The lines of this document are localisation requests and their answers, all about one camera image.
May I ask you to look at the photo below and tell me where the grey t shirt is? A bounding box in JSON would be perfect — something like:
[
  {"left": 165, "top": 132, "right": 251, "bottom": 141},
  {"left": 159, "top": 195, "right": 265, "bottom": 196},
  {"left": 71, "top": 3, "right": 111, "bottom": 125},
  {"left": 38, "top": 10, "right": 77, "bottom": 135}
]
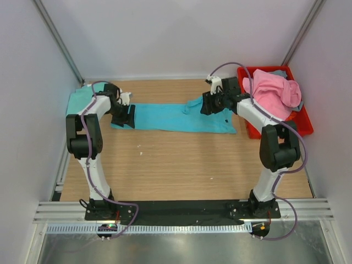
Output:
[{"left": 269, "top": 70, "right": 304, "bottom": 119}]

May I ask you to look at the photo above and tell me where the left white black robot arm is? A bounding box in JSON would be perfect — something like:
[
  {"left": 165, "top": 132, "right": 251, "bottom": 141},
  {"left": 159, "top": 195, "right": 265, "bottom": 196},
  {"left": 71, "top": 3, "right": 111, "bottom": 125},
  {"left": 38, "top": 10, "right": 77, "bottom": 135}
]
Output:
[{"left": 65, "top": 81, "right": 136, "bottom": 220}]

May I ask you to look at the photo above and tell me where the aluminium frame rail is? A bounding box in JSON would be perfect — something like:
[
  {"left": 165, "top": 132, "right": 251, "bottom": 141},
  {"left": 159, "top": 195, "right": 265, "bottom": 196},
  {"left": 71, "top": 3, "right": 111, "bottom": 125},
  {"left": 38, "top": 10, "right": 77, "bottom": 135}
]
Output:
[{"left": 34, "top": 198, "right": 334, "bottom": 223}]

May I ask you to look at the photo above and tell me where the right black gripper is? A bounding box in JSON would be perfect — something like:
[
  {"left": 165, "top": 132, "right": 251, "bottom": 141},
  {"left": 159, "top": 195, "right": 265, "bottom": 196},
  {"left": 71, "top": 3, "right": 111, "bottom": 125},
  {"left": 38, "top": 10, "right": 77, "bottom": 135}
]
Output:
[{"left": 200, "top": 89, "right": 228, "bottom": 116}]

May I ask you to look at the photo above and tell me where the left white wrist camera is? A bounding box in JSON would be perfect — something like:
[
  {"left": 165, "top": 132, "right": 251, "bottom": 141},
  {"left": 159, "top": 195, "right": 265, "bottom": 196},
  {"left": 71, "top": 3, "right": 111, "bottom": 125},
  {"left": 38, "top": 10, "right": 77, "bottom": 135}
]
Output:
[{"left": 118, "top": 92, "right": 133, "bottom": 106}]

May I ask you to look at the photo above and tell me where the orange garment in bin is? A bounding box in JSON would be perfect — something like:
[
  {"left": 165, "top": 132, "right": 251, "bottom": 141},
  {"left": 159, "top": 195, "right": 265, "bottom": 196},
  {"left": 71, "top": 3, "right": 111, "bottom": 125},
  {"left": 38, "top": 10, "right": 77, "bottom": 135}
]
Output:
[{"left": 284, "top": 111, "right": 298, "bottom": 125}]

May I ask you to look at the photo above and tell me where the pink t shirt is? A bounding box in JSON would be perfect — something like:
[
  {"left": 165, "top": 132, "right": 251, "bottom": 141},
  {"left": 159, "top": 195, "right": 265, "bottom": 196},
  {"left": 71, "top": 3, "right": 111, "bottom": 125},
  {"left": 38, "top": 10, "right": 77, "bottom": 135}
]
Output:
[{"left": 242, "top": 69, "right": 301, "bottom": 120}]

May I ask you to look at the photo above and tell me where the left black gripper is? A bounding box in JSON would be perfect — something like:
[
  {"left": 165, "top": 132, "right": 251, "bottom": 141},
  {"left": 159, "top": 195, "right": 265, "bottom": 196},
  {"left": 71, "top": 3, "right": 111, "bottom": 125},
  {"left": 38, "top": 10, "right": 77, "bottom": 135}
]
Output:
[{"left": 108, "top": 103, "right": 135, "bottom": 128}]

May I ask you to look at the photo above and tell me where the red plastic bin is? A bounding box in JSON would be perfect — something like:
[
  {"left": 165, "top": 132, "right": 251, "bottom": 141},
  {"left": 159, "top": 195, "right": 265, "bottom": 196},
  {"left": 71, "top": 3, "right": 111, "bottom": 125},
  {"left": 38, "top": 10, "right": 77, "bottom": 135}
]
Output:
[{"left": 237, "top": 66, "right": 314, "bottom": 139}]

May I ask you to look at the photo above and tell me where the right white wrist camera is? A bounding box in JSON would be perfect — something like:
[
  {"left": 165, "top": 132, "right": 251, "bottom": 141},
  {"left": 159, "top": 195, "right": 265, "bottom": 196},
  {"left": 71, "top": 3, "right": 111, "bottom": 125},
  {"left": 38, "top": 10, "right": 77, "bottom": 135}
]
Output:
[{"left": 205, "top": 75, "right": 223, "bottom": 95}]

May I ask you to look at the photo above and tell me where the slotted white cable duct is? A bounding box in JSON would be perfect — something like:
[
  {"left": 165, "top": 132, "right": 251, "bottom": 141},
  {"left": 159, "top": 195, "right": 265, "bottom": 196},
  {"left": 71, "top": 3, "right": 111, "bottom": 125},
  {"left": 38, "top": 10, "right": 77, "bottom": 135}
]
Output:
[{"left": 46, "top": 222, "right": 252, "bottom": 235}]

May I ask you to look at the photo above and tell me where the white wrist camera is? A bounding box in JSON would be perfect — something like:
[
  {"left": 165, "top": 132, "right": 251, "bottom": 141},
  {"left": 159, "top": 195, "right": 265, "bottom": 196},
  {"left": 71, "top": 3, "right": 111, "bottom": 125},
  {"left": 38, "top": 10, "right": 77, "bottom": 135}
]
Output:
[
  {"left": 205, "top": 75, "right": 223, "bottom": 95},
  {"left": 118, "top": 92, "right": 133, "bottom": 106}
]

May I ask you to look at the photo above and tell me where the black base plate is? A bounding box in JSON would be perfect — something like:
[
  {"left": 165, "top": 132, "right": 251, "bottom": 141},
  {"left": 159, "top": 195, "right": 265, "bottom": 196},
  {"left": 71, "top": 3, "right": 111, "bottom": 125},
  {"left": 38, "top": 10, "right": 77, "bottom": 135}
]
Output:
[{"left": 79, "top": 199, "right": 281, "bottom": 227}]

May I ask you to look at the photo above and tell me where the blue t shirt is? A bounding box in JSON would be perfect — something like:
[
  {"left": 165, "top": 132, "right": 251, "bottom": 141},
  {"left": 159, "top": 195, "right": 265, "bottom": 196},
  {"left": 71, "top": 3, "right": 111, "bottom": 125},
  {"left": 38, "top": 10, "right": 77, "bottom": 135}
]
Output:
[{"left": 109, "top": 96, "right": 237, "bottom": 135}]

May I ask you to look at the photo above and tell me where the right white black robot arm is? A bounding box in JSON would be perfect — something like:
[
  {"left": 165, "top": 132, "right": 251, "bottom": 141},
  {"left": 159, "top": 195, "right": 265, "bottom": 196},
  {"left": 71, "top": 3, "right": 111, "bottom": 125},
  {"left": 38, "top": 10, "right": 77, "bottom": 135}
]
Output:
[{"left": 200, "top": 76, "right": 301, "bottom": 218}]

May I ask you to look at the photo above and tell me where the folded mint green t shirt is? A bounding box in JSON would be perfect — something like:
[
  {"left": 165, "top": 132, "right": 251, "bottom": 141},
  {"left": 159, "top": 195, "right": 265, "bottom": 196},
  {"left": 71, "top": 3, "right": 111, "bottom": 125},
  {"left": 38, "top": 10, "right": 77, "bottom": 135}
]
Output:
[{"left": 66, "top": 83, "right": 111, "bottom": 119}]

